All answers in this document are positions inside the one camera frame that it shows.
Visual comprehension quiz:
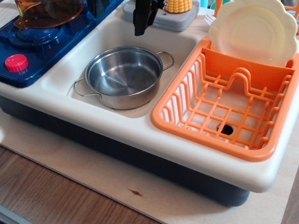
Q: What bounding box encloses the small stainless steel pan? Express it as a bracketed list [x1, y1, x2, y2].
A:
[72, 46, 175, 110]

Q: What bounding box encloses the white plastic fork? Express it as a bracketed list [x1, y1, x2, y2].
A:
[204, 13, 216, 26]

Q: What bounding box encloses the orange plastic drying rack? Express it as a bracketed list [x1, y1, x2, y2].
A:
[152, 38, 299, 162]

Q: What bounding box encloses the transparent orange plastic pot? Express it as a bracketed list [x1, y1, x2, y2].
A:
[14, 0, 85, 30]

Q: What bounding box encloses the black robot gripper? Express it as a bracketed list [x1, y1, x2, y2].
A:
[86, 0, 165, 36]

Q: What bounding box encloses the green plastic cup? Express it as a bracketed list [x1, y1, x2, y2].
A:
[209, 0, 233, 12]

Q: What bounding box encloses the blue toy stove top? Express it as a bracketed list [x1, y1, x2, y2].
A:
[0, 0, 123, 88]

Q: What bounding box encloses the cream toy sink unit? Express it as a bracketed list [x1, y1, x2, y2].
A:
[0, 7, 299, 193]

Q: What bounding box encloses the light plywood base board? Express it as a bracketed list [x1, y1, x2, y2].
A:
[0, 111, 299, 224]

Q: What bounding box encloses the cream scalloped plastic plate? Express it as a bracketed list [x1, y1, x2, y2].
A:
[209, 0, 298, 67]

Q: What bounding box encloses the right red stove knob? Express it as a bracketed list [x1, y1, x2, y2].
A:
[4, 54, 29, 73]

